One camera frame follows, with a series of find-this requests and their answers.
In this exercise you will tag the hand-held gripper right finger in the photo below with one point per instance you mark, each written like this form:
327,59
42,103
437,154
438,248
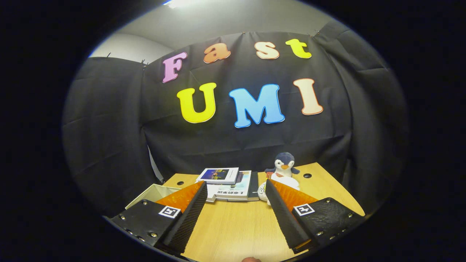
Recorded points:
284,218

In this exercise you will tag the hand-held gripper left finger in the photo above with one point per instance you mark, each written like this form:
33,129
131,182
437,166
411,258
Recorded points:
189,218

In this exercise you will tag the green fabric storage box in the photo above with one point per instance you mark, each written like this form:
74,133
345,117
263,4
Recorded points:
153,193

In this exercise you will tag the white round plush toy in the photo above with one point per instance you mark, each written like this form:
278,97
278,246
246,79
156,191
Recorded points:
289,181

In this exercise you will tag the black cover book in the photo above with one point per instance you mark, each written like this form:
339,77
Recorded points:
253,185

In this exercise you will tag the light blue cover book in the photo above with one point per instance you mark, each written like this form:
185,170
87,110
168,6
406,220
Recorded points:
233,191

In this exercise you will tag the small dark blue cover book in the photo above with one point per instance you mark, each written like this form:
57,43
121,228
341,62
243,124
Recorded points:
218,174

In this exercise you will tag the penguin plush toy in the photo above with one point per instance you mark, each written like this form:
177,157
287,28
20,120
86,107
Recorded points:
284,162

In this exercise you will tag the large ceiling light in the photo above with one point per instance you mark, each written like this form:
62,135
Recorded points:
178,3

